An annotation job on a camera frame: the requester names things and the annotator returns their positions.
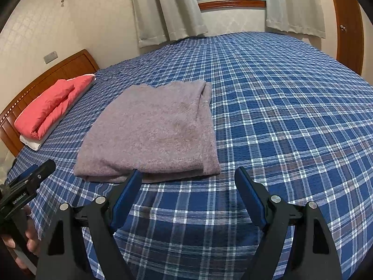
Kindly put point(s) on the wooden window sill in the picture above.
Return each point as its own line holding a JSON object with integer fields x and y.
{"x": 233, "y": 5}

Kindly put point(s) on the wooden door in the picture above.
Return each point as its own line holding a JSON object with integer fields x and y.
{"x": 349, "y": 20}

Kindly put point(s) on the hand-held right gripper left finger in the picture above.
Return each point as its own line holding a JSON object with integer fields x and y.
{"x": 125, "y": 195}

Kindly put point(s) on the person's left hand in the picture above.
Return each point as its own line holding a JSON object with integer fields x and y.
{"x": 32, "y": 236}

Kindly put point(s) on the red folded quilt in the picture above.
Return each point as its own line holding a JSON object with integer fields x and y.
{"x": 52, "y": 105}

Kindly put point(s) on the narrow beige curtain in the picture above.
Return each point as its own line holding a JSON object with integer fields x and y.
{"x": 294, "y": 5}

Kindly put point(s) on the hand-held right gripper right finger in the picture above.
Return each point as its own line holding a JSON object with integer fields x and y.
{"x": 250, "y": 198}

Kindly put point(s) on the bed with blue plaid sheet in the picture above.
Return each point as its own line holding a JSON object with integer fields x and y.
{"x": 276, "y": 108}

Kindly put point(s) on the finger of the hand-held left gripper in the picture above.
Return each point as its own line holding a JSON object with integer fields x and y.
{"x": 40, "y": 172}

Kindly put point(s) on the wooden headboard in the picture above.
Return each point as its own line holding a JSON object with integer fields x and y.
{"x": 32, "y": 84}

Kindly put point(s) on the wide beige curtain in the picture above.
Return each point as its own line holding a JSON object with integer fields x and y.
{"x": 163, "y": 8}

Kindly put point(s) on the grey wall switch panel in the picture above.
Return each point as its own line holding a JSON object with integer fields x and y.
{"x": 51, "y": 57}

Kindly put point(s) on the mauve knit sweater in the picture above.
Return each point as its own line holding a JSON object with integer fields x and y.
{"x": 157, "y": 131}

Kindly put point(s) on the white pillow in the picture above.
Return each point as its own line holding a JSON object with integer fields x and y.
{"x": 30, "y": 143}

